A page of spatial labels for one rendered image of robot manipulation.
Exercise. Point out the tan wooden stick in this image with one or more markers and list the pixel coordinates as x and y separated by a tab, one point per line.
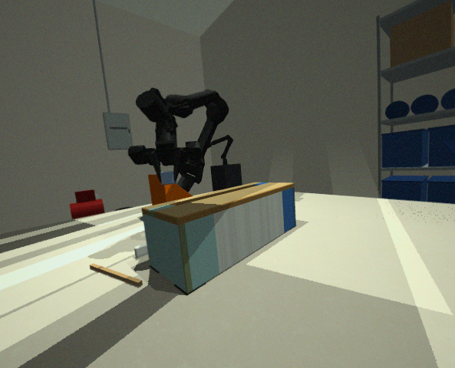
117	275

